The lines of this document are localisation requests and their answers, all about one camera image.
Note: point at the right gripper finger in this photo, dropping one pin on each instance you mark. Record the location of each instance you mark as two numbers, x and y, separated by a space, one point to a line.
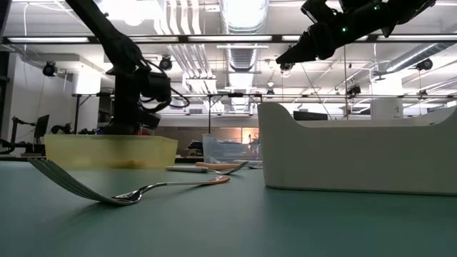
303 58
300 48

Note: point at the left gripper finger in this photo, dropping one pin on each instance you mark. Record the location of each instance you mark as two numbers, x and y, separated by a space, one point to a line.
120 124
132 124

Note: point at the translucent yellow plastic bin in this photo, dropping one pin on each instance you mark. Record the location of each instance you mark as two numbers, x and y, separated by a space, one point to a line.
89 150

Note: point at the white plastic bin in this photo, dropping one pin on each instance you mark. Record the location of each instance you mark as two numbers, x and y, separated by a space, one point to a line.
357 160

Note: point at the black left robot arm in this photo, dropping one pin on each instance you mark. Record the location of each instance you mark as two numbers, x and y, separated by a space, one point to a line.
107 35

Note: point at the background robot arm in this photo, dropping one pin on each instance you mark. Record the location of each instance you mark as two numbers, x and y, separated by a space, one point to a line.
62 128
14 123

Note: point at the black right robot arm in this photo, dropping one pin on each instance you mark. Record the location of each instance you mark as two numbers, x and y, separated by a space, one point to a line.
392 14

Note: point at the black ceiling-hung lamp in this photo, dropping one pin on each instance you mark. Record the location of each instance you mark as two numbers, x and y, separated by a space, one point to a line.
425 64
287 67
354 90
50 69
165 64

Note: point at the black flat screen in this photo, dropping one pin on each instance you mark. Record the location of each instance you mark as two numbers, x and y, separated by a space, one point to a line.
310 115

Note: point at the black computer monitor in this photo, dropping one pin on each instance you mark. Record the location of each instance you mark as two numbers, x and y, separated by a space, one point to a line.
42 126

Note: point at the black bar with light strips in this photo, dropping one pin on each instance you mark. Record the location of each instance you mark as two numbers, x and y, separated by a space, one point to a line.
53 39

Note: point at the clear plastic bin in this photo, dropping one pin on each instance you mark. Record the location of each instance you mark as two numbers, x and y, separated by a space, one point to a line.
228 151

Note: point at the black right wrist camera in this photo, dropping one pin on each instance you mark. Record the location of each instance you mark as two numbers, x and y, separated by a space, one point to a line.
317 12

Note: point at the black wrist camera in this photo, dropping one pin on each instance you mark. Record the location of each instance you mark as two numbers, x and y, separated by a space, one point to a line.
157 87
317 12

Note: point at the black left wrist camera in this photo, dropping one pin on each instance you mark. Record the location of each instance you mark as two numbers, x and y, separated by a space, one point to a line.
157 87

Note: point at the black background rig frame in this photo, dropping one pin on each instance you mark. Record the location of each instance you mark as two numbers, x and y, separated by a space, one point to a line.
76 114

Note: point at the white ceiling air duct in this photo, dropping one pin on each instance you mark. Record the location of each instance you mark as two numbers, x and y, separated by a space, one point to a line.
178 103

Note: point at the silver corrugated ventilation duct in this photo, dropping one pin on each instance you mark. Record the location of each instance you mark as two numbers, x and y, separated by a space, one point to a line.
242 57

